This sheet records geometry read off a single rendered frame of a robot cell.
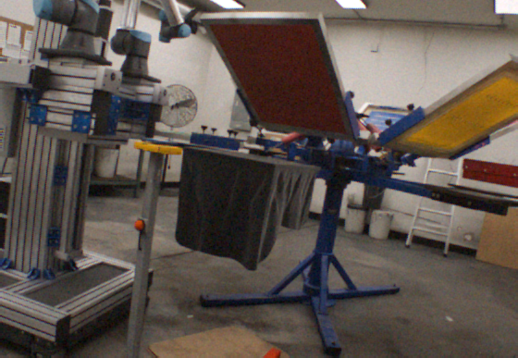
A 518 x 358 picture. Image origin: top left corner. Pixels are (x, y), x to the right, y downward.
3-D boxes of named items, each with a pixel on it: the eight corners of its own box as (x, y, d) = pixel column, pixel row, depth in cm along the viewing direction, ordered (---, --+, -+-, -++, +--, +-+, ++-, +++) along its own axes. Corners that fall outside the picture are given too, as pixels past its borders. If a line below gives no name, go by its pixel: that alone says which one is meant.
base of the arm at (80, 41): (50, 49, 166) (55, 25, 165) (73, 56, 181) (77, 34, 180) (80, 52, 162) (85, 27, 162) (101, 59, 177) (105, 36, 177)
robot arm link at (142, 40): (134, 53, 211) (140, 26, 210) (119, 53, 219) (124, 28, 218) (153, 57, 220) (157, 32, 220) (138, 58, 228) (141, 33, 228)
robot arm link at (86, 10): (100, 33, 172) (106, 2, 171) (71, 25, 161) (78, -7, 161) (86, 35, 179) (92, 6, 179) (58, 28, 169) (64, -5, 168)
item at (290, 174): (257, 270, 170) (276, 164, 168) (250, 268, 172) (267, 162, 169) (305, 253, 210) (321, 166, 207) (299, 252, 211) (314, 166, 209)
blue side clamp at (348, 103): (345, 103, 199) (350, 92, 202) (335, 101, 201) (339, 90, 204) (356, 141, 222) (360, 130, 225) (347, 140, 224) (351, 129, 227)
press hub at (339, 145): (329, 314, 273) (368, 105, 266) (277, 297, 292) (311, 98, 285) (348, 300, 307) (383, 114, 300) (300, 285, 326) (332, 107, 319)
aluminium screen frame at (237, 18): (318, 18, 163) (321, 12, 165) (199, 18, 193) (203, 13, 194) (354, 140, 223) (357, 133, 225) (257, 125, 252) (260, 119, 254)
